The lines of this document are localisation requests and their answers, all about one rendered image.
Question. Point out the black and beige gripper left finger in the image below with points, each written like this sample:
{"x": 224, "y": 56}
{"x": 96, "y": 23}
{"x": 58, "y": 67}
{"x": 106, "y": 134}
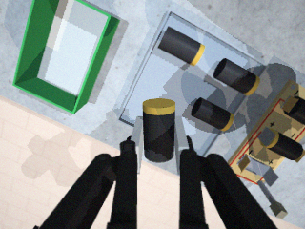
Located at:
{"x": 79, "y": 208}

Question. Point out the green open-top box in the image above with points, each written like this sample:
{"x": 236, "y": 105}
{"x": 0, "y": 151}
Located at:
{"x": 63, "y": 51}

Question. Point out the black battery with gold top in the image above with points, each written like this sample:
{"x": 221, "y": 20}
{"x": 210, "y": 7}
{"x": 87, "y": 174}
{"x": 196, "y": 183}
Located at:
{"x": 236, "y": 77}
{"x": 158, "y": 128}
{"x": 212, "y": 114}
{"x": 181, "y": 46}
{"x": 284, "y": 146}
{"x": 298, "y": 111}

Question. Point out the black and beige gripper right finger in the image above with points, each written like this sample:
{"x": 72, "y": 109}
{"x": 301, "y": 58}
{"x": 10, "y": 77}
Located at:
{"x": 236, "y": 206}

